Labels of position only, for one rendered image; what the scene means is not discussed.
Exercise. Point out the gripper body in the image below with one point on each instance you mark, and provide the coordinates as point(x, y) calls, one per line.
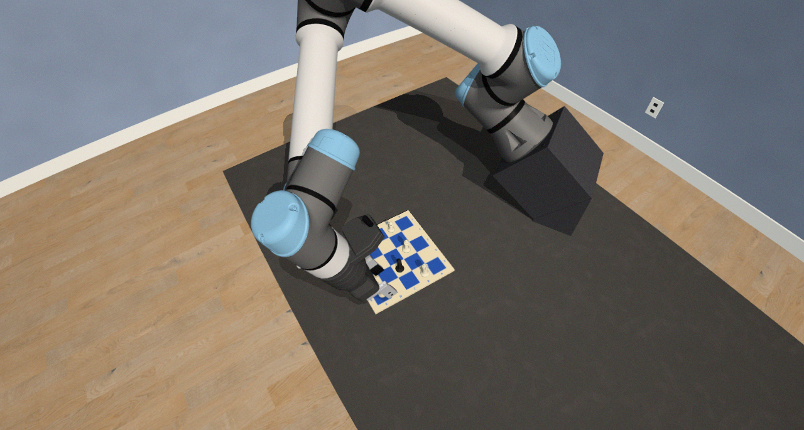
point(348, 270)

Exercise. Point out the blue and cream chessboard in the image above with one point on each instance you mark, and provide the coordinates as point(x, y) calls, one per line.
point(423, 251)

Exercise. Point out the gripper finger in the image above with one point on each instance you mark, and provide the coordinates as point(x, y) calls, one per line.
point(385, 289)
point(374, 266)

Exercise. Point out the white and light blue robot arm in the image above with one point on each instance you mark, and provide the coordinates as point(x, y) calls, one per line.
point(512, 64)

